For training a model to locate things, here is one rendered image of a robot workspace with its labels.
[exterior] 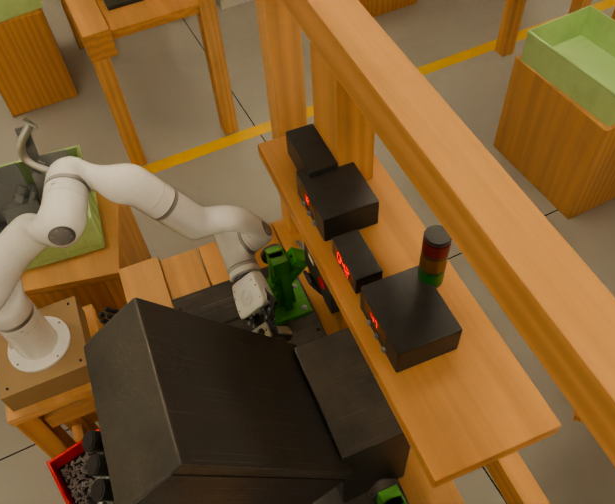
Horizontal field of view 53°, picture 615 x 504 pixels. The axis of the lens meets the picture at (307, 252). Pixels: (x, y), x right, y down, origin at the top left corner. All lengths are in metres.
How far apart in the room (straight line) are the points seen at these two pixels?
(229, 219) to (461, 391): 0.73
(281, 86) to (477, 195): 0.97
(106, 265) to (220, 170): 1.51
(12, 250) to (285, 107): 0.81
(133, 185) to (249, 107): 2.75
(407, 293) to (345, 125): 0.38
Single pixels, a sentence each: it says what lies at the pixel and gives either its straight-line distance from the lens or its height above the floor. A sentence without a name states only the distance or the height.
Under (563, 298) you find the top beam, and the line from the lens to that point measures 0.82.
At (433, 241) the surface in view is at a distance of 1.10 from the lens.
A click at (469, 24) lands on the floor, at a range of 4.89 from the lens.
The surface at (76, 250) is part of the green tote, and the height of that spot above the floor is 0.82.
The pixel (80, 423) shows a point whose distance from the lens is 2.75.
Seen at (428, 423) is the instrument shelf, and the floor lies 1.54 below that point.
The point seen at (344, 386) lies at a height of 1.24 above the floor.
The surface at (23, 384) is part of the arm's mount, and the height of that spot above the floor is 0.94.
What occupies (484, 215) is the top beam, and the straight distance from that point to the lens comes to 0.88.
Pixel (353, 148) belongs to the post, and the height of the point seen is 1.66.
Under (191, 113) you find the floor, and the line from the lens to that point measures 4.18.
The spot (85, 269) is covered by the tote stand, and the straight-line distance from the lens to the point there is 2.42.
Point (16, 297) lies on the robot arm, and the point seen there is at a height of 1.21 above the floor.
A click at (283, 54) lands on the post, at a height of 1.62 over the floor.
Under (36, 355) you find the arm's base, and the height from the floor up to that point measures 0.98.
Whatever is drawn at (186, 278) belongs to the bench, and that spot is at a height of 0.88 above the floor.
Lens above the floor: 2.59
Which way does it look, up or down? 52 degrees down
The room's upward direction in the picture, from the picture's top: 5 degrees counter-clockwise
